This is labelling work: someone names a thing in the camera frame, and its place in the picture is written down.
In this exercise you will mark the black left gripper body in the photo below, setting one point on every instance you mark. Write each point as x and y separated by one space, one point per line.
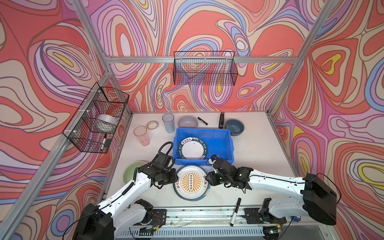
167 177

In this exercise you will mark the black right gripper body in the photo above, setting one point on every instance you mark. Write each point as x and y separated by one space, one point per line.
216 179

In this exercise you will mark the orange sunburst plate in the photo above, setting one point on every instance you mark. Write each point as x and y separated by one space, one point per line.
192 184

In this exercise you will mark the green rimmed lettered plate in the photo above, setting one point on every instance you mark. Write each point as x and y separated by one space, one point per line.
192 148

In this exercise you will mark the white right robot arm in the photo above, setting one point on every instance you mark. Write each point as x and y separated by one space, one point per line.
308 196

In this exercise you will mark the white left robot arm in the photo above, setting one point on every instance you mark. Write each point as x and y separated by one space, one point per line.
109 218

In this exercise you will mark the blue plastic bin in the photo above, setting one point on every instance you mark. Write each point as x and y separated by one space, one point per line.
219 143

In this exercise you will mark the light green bowl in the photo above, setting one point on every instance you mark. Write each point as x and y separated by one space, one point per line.
130 170

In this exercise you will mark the pink translucent plastic cup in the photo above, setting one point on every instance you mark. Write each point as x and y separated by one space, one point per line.
141 133

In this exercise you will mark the roll of double-sided tape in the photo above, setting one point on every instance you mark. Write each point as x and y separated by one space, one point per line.
152 125

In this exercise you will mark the dark teal bowl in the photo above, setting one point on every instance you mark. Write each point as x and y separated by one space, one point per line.
236 127

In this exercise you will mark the black flashlight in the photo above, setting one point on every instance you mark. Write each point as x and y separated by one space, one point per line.
221 120

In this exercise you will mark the blue frosted plastic cup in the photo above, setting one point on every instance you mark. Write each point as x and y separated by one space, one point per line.
169 122

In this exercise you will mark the grey ceramic bowl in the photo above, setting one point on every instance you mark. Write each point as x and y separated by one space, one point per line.
189 122

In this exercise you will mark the black marker near bowls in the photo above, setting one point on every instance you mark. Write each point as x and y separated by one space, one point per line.
201 120

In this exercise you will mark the marker in left basket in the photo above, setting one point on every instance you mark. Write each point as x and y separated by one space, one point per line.
103 142

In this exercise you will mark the clear tape roll in basket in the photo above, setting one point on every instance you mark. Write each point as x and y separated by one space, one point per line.
106 124

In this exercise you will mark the black marker on front rail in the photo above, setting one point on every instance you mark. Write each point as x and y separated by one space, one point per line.
235 213

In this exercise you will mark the aluminium front rail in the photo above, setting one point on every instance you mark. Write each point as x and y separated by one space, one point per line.
178 217

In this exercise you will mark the black wire basket on left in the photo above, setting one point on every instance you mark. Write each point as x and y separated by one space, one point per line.
81 132

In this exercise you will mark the black wire basket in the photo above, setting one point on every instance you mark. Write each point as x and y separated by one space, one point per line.
208 68
81 132

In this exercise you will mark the black wire basket on back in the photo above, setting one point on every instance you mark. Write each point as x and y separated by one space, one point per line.
208 68

